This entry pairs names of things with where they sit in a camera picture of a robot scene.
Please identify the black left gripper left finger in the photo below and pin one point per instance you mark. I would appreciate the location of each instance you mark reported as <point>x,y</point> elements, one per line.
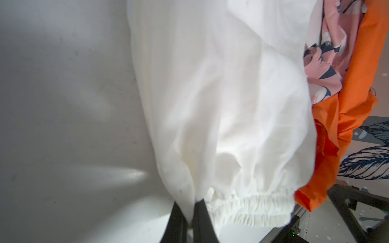
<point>176,230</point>

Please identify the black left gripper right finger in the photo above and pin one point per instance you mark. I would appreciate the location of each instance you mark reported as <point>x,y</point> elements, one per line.
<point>203,231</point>

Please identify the white shorts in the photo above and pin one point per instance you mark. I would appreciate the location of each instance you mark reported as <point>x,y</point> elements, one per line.
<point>227,104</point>

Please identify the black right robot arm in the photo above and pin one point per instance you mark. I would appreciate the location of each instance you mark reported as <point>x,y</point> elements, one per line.
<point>345,199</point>

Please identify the orange cloth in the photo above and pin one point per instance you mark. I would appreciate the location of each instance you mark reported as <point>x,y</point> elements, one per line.
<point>337,117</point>

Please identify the pink patterned cloth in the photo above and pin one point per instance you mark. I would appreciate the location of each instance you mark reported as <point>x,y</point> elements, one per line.
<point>331,40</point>

